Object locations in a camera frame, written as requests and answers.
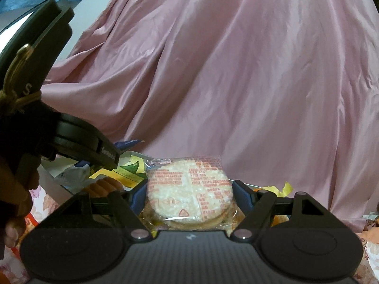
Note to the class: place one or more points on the yellow green printed snack packet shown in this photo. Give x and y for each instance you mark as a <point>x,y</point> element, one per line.
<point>130,168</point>

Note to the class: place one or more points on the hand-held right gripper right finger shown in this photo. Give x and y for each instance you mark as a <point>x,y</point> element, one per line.
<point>241,196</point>

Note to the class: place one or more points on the pale yellow snack packet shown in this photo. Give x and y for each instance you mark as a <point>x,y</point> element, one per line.
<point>278,189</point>

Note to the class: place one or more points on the clear rice cracker packet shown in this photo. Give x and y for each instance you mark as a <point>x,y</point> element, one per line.
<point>189,189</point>

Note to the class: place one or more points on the blue and white snack packet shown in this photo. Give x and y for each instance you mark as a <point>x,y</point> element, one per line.
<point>127,145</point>

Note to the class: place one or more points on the person's left hand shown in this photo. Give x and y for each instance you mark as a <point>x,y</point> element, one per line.
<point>14,207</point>

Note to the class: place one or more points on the orange ridged snack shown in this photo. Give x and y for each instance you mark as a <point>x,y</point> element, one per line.
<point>103,187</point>

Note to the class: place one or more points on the pink satin quilt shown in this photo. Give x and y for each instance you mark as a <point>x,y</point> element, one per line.
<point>237,80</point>

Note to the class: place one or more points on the floral bedspread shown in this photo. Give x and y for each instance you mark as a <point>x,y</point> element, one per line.
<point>38,210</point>

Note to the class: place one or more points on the clear plastic wrapper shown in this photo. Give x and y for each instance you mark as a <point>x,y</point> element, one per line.
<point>72,176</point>

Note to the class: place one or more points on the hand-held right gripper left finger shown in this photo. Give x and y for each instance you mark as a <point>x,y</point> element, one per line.
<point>139,196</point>

